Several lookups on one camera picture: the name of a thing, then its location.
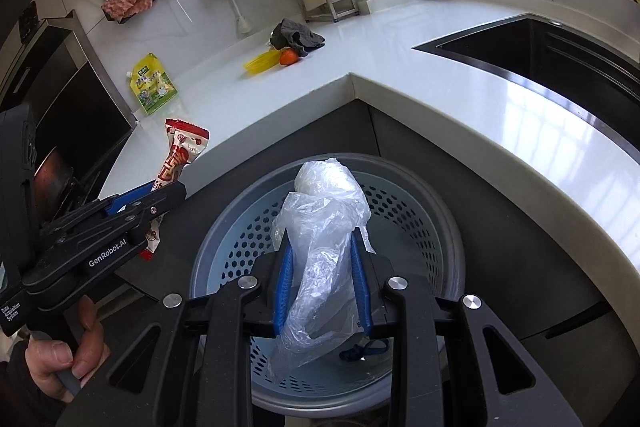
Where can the red and white snack wrapper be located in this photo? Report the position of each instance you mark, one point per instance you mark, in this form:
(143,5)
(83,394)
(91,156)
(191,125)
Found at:
(177,157)

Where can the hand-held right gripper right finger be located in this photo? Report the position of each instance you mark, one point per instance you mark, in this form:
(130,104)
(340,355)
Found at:
(361,292)

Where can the white translucent plastic bag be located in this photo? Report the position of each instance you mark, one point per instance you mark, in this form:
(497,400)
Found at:
(320,267)

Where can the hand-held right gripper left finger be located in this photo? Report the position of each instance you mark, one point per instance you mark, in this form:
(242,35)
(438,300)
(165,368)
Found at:
(282,292)

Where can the dark grey cloth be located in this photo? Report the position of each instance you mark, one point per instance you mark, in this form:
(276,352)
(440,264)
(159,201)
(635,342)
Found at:
(295,34)

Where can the black kitchen sink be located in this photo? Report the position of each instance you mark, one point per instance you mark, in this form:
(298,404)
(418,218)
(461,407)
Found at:
(525,52)

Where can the grey perforated waste bin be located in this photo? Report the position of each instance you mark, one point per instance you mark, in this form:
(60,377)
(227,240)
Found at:
(415,227)

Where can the black steel-framed stove unit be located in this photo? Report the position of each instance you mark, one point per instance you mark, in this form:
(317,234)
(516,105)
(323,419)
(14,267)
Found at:
(85,107)

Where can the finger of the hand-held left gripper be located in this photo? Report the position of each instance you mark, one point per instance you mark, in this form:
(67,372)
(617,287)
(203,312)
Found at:
(130,199)
(160,202)

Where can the yellow green pouch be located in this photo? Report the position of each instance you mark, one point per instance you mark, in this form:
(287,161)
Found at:
(155,89)

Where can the yellow plastic container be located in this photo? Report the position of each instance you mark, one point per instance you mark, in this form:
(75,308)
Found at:
(260,63)

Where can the small orange object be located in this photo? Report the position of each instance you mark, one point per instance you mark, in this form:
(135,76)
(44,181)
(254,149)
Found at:
(288,57)

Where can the white bottle brush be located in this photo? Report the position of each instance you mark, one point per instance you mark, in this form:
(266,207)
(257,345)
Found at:
(243,24)

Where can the person's left hand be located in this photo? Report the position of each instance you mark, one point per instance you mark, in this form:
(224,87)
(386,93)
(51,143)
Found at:
(92,342)

